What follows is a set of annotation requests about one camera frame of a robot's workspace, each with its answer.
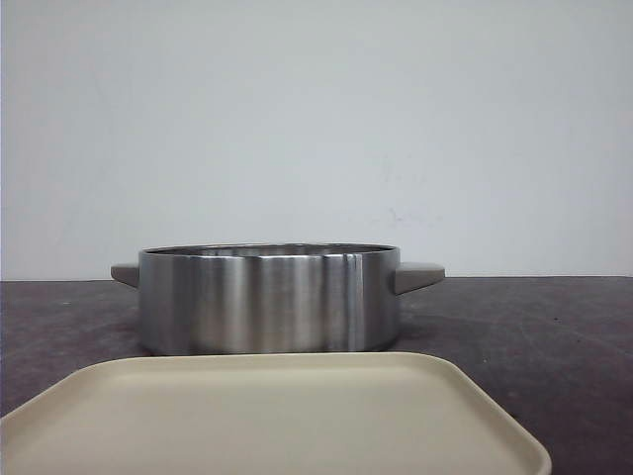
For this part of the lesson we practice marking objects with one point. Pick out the stainless steel steamer pot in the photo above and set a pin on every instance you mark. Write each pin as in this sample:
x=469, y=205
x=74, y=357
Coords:
x=271, y=298

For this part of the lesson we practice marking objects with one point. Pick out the cream plastic tray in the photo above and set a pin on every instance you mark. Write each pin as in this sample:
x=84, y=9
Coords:
x=326, y=413

